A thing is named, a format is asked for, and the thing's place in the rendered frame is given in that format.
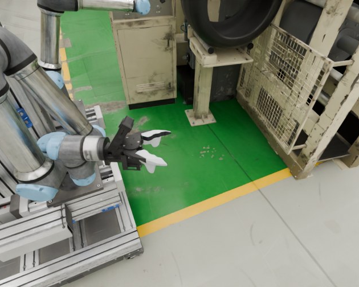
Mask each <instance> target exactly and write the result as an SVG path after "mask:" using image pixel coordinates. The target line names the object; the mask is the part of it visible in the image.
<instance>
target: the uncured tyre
mask: <svg viewBox="0 0 359 287"><path fill-rule="evenodd" d="M282 1H283V0H246V1H245V3H244V4H243V6H242V7H241V8H240V9H239V11H238V12H237V13H236V14H234V15H233V16H232V17H230V18H229V19H226V20H223V21H220V22H212V21H210V20H209V16H208V11H207V2H208V0H181V6H182V11H183V14H184V16H185V18H186V20H187V22H188V24H189V25H190V26H191V27H192V29H193V30H194V31H195V32H196V33H197V35H198V36H199V37H200V38H201V39H202V40H203V41H204V42H206V43H207V44H209V45H211V46H214V47H217V48H222V49H232V48H237V47H241V46H243V45H245V44H247V43H249V42H251V41H253V40H254V39H256V38H257V37H258V36H259V35H260V34H261V33H263V32H264V30H265V29H266V28H267V27H268V26H269V25H270V24H271V22H272V21H273V19H274V17H275V16H276V14H277V13H278V11H279V9H280V6H281V4H282Z"/></svg>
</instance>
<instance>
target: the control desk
mask: <svg viewBox="0 0 359 287"><path fill-rule="evenodd" d="M148 1H149V3H150V11H149V12H148V13H147V14H146V15H142V14H139V13H129V12H119V11H108V15H109V18H110V22H111V28H112V33H113V38H114V42H115V48H116V53H117V59H118V63H119V68H120V73H121V81H122V83H123V88H124V94H125V98H126V102H127V105H128V106H129V110H133V109H141V108H148V107H153V106H160V105H168V104H175V103H176V98H177V70H176V0H165V2H164V3H161V2H160V1H159V0H148Z"/></svg>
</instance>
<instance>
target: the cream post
mask: <svg viewBox="0 0 359 287"><path fill-rule="evenodd" d="M220 2H221V0H208V2H207V11H208V16H209V20H210V21H212V22H218V18H219V8H220ZM212 75H213V67H207V68H203V66H202V65H201V63H200V62H199V60H198V59H197V57H195V79H194V101H193V111H195V113H194V117H195V119H196V120H198V119H202V115H203V117H204V118H207V117H208V111H209V101H210V91H211V81H212Z"/></svg>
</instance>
